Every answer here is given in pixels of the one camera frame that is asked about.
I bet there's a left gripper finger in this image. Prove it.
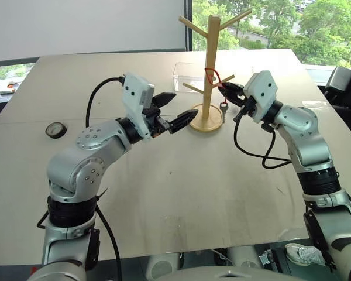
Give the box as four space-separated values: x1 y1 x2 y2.
152 92 177 109
168 108 199 135

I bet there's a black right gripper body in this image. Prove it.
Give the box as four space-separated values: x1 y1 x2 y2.
239 92 257 118

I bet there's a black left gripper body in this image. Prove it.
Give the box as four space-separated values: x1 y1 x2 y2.
142 102 171 139

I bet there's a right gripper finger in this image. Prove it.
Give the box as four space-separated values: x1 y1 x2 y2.
222 82 245 94
218 87 243 107

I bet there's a red keychain with silver key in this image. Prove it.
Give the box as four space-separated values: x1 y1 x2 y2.
204 67 230 124

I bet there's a wooden tree stand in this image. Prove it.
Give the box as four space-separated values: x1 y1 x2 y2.
178 8 253 133

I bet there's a clear plastic box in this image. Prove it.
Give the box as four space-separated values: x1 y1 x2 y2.
172 61 207 94

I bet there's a black office chair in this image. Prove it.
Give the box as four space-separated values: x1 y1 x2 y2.
322 49 351 118

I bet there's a black tape roll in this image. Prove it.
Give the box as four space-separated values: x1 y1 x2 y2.
44 121 67 139

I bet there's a silver robot leg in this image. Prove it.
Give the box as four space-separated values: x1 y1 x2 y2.
228 245 266 269
146 252 182 280

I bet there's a white and orange desk item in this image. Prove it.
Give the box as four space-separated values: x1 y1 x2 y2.
0 81 20 95

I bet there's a white sneaker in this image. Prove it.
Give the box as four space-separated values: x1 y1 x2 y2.
284 242 326 267

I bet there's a silver robot torso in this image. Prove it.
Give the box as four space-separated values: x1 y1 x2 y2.
154 265 285 281

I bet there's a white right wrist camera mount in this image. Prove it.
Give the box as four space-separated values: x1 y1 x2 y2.
243 70 279 122

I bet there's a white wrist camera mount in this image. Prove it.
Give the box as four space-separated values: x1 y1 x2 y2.
121 72 156 144
243 70 279 122

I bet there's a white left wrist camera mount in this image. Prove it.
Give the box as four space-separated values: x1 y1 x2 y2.
121 72 156 144

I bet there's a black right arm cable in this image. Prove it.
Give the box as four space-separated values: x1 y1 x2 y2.
233 112 293 170

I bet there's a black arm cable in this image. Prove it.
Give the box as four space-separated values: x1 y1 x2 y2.
85 75 126 261
233 112 293 170

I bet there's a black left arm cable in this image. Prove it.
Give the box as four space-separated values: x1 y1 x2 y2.
85 75 126 261

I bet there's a black window frame post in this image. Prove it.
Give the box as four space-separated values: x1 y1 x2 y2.
183 0 194 52

